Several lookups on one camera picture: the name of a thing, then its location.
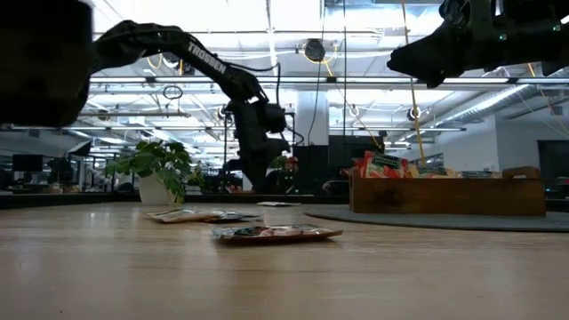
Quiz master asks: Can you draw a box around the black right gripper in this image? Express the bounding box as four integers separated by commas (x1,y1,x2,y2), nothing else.
387,20,569,89

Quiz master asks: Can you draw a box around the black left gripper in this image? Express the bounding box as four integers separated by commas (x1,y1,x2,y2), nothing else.
226,100,291,193

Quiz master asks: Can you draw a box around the orange tea packet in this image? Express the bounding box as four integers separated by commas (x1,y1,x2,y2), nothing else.
407,164,459,180

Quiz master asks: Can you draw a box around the red tea packet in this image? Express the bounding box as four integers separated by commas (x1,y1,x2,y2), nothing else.
355,150,410,180

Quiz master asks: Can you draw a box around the wooden compartment tray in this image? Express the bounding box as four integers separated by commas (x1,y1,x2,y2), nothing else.
349,165,547,218

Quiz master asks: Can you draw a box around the person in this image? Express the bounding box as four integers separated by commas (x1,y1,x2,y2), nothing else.
266,155,301,196

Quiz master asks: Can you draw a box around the black cabinet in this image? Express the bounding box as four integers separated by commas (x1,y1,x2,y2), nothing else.
292,144,330,196

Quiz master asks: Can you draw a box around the long ceiling light bar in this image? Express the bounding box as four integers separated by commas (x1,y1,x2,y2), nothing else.
88,76,569,85
8,125,467,133

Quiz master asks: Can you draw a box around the large black monitor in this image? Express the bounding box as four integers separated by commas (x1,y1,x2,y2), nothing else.
327,135,386,170

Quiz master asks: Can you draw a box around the green potted plant white pot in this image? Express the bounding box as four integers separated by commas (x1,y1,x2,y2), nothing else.
104,140,205,208

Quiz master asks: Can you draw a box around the round grey woven mat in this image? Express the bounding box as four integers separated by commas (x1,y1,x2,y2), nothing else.
304,208,569,233

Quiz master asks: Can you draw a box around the small black monitor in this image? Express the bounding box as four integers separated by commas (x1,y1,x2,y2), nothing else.
12,154,44,174

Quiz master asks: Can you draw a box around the black gantry frame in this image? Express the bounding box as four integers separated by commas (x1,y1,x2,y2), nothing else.
223,110,296,172

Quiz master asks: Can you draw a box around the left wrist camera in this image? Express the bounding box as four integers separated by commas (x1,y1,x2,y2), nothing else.
261,102,288,134

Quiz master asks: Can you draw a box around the yellow hanging cable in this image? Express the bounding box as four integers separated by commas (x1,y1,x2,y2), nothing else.
399,0,429,166

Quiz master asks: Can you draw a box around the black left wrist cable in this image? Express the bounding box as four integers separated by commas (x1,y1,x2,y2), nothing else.
230,61,307,146

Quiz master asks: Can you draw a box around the black hanging cable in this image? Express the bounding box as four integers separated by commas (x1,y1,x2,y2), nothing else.
308,26,325,147
341,0,348,137

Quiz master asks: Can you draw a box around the hanging coiled cable loop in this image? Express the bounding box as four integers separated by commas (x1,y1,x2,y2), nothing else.
162,84,185,101

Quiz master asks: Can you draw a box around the dark wall screen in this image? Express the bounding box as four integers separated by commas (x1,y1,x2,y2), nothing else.
536,140,569,199

